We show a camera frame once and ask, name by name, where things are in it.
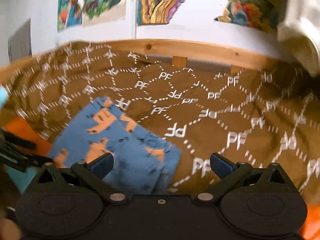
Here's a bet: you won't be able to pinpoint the blue pants with orange cars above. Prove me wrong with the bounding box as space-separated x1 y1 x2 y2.
49 96 182 194

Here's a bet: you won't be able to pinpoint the brown PF-patterned bedspread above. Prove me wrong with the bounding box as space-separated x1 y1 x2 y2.
0 41 320 240

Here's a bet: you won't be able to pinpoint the anime girl poster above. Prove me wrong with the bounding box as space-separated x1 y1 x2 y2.
57 0 83 32

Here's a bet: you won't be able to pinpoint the white hanging garment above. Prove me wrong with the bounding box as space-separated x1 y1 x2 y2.
278 0 319 77

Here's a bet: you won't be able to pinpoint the dark floral poster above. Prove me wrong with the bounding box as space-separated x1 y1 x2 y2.
215 0 286 33

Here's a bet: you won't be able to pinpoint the wooden bed frame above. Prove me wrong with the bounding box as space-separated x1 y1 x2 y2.
106 39 288 73

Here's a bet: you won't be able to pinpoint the white wall pipe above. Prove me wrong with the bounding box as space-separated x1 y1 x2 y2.
131 0 138 40

